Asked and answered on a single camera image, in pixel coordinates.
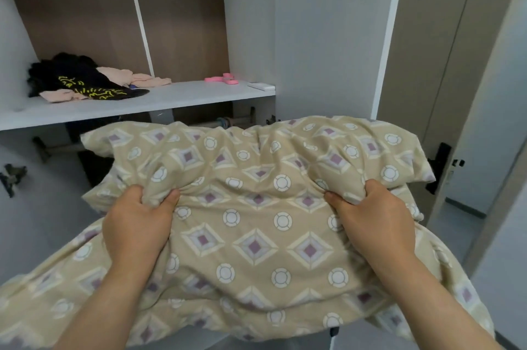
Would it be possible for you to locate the person's right hand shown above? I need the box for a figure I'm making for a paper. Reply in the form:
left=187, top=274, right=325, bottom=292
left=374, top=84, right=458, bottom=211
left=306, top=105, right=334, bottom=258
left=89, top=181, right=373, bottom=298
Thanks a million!
left=324, top=179, right=416, bottom=268

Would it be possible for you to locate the person's left hand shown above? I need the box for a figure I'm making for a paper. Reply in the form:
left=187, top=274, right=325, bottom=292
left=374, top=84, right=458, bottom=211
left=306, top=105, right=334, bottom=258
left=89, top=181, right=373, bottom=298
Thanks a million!
left=102, top=184, right=181, bottom=270

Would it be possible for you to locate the beige diamond-patterned quilt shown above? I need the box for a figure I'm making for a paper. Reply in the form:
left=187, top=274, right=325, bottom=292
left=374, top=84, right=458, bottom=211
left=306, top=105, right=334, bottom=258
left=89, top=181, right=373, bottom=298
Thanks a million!
left=0, top=115, right=495, bottom=350

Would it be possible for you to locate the person's right forearm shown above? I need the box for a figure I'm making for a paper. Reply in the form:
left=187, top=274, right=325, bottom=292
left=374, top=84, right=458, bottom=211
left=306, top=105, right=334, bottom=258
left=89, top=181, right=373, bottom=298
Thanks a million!
left=371, top=253, right=505, bottom=350

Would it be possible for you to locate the person's left forearm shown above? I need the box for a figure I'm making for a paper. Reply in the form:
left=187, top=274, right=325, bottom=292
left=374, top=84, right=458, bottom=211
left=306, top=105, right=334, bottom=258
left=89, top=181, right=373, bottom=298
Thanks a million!
left=54, top=257, right=157, bottom=350

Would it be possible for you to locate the white wardrobe shelf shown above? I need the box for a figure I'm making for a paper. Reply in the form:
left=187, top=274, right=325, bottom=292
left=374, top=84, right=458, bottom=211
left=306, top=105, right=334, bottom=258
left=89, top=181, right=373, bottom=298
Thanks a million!
left=0, top=80, right=276, bottom=132

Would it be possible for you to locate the peach pink garment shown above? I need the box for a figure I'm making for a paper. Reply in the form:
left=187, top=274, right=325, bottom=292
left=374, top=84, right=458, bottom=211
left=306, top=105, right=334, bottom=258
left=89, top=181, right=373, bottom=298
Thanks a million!
left=39, top=67, right=172, bottom=103

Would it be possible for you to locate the pink plastic clothes hanger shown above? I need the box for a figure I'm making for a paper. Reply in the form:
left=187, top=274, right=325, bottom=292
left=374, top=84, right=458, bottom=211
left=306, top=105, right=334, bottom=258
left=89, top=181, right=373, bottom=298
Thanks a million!
left=204, top=72, right=240, bottom=85

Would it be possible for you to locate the black garment with yellow print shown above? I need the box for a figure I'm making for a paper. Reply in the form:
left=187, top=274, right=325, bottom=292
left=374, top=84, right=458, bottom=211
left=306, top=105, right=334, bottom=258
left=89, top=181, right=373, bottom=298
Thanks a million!
left=27, top=52, right=150, bottom=101

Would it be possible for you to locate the beige room door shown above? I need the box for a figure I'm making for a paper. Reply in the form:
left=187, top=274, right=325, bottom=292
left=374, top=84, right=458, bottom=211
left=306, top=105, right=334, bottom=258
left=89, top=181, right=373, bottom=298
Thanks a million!
left=377, top=0, right=517, bottom=231

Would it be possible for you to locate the wooden clothes rail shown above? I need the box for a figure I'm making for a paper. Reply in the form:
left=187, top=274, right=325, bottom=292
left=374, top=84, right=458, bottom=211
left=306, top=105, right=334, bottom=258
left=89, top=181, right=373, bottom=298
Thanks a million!
left=33, top=113, right=281, bottom=163

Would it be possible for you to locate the black door handle lock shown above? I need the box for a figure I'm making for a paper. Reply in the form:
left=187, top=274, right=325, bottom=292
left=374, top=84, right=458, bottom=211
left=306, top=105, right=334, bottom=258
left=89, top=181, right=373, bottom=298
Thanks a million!
left=425, top=142, right=466, bottom=195

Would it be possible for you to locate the black metal hinge bracket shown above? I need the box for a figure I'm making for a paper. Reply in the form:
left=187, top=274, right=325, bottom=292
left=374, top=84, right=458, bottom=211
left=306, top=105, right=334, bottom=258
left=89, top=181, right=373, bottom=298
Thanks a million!
left=0, top=164, right=28, bottom=198

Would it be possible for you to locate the white wardrobe frame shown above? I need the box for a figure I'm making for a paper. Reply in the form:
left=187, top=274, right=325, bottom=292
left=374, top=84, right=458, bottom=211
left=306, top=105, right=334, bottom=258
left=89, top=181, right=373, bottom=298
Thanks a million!
left=0, top=0, right=409, bottom=285

